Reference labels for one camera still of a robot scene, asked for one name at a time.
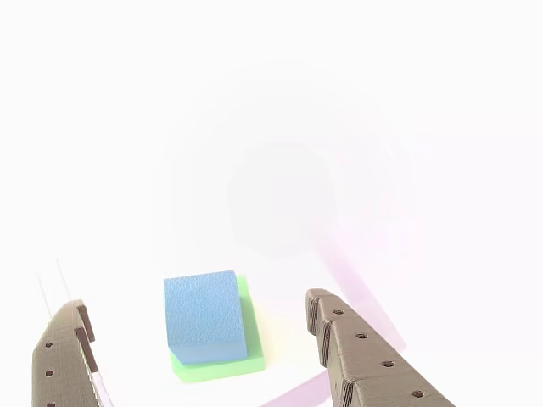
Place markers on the green cube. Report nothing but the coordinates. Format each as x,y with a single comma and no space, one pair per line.
250,339

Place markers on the small blue cube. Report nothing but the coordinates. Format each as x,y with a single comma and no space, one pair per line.
203,313

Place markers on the purple tape square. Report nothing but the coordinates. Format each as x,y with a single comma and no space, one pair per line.
360,297

